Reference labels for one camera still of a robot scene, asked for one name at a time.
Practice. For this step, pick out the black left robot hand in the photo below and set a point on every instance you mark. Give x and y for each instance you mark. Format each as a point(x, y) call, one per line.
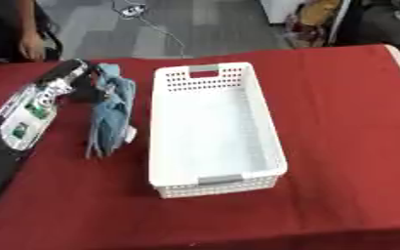
point(87, 87)

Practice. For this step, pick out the light blue cloth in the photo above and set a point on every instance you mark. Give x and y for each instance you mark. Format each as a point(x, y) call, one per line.
point(111, 112)

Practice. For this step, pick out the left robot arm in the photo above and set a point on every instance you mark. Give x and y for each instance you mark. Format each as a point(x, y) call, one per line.
point(24, 120)

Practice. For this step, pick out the person's hand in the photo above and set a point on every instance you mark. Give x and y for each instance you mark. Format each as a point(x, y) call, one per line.
point(31, 46)

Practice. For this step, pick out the white power strip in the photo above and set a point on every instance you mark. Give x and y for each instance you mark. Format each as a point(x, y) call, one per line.
point(133, 9)

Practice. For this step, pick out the person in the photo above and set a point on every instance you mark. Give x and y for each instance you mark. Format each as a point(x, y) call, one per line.
point(7, 29)

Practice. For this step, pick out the white perforated plastic basket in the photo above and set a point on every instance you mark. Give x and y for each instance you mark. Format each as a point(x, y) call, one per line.
point(212, 127)

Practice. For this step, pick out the yellow and red bag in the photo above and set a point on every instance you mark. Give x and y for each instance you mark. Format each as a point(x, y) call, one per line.
point(314, 21)

